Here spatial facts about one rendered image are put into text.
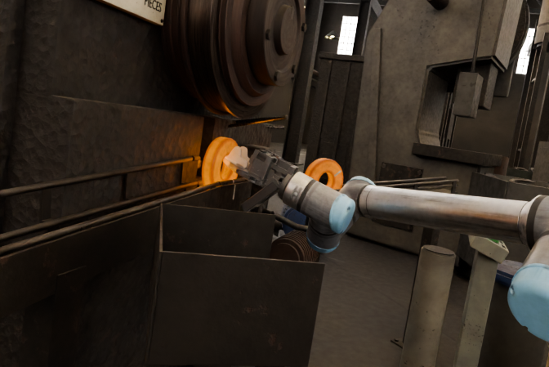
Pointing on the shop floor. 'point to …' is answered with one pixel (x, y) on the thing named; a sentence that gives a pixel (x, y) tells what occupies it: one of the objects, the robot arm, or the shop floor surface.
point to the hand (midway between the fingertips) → (223, 158)
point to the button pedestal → (478, 299)
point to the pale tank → (534, 78)
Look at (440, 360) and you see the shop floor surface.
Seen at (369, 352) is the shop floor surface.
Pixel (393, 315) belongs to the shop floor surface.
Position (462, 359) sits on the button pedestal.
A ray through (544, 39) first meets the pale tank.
